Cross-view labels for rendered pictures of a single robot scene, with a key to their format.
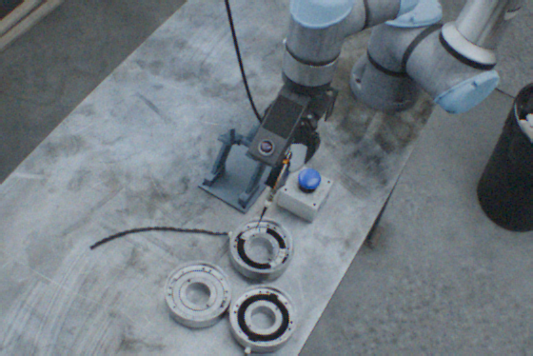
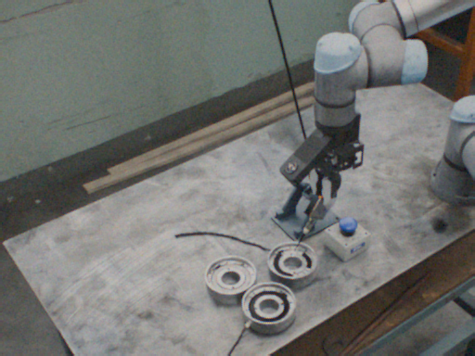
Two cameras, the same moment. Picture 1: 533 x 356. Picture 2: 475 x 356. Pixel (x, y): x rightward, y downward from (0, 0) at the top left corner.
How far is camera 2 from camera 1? 0.56 m
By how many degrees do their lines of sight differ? 24
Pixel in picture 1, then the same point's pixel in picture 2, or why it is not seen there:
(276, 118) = (303, 149)
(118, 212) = (206, 220)
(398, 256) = not seen: outside the picture
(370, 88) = (440, 180)
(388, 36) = (454, 132)
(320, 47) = (329, 91)
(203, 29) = not seen: hidden behind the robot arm
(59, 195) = (171, 200)
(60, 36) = not seen: hidden behind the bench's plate
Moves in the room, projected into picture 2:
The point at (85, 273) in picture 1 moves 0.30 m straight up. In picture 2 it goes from (162, 250) to (142, 138)
